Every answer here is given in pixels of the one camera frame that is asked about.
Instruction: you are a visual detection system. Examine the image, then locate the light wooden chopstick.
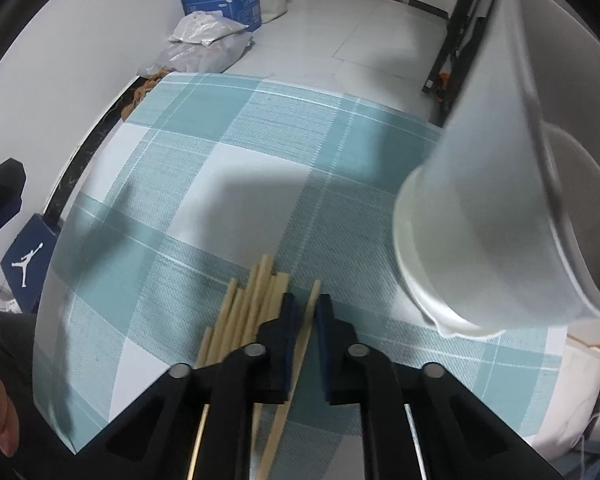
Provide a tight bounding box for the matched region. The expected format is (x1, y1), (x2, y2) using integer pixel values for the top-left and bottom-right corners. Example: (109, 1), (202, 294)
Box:
(255, 280), (323, 480)

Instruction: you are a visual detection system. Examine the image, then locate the black metal rack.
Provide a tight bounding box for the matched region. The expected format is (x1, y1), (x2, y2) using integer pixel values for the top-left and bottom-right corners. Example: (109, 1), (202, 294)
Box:
(422, 0), (503, 126)

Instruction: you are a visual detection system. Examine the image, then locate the grey plastic mailer bag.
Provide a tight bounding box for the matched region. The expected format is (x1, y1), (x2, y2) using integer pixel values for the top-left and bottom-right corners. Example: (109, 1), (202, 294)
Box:
(138, 35), (254, 77)
(169, 10), (253, 47)

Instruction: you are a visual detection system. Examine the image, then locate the translucent white utensil holder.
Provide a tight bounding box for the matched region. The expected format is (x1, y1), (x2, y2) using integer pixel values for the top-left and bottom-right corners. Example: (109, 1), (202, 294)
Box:
(392, 0), (600, 341)

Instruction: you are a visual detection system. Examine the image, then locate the pile of wooden chopsticks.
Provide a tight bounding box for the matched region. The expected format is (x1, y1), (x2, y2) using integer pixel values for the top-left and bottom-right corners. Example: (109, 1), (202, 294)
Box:
(194, 254), (293, 441)

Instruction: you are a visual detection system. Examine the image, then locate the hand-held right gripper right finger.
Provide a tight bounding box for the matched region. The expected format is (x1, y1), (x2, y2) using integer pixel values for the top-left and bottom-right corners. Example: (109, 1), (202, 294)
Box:
(314, 294), (566, 480)

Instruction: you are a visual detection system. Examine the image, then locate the blue shoe box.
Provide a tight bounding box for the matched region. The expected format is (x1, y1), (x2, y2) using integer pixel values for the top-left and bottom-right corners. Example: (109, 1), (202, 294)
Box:
(0, 212), (61, 313)

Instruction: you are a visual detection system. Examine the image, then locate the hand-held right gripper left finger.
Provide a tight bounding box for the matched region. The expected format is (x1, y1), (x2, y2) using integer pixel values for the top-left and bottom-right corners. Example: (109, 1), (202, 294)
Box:
(45, 292), (301, 480)

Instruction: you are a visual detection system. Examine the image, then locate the brown suede shoe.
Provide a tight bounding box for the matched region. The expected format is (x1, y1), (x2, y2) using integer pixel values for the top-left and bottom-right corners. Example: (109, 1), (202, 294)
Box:
(144, 73), (170, 97)
(121, 85), (152, 122)

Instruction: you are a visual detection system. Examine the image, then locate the teal checkered tablecloth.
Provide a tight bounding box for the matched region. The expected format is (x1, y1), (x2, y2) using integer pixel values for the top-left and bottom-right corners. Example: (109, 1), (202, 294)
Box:
(32, 72), (571, 480)

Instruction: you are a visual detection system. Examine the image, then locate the small orange object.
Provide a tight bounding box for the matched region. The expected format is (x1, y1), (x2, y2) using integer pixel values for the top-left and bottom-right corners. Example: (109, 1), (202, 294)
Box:
(432, 72), (451, 103)

